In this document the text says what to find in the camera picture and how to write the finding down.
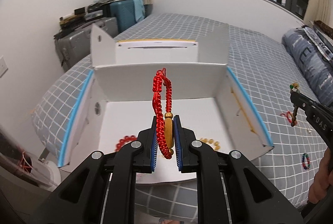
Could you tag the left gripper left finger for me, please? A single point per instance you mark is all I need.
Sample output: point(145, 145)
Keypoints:
point(102, 188)

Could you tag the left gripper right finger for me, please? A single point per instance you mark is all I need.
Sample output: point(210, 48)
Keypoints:
point(230, 188)

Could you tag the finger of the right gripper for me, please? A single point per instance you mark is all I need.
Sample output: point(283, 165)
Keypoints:
point(301, 101)

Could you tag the right hand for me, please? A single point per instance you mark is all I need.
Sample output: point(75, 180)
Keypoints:
point(322, 180)

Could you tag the folded blue grey duvet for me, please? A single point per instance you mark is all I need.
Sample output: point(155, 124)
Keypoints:
point(308, 52)

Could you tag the white device on floor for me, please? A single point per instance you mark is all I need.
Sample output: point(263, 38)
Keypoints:
point(46, 175)

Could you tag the grey checked bed sheet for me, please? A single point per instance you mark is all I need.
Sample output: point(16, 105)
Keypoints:
point(229, 85)

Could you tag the stacked pillows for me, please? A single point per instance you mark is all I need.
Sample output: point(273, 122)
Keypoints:
point(321, 36)

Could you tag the grey suitcase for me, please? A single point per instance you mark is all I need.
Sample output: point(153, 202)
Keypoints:
point(75, 46)

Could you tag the clutter pile on suitcases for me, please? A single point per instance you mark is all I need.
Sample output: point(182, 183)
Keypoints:
point(98, 9)

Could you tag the teal suitcase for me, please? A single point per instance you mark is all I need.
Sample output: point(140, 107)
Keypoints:
point(127, 13)

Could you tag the white wall socket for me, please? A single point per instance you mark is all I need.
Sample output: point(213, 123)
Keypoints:
point(3, 66)

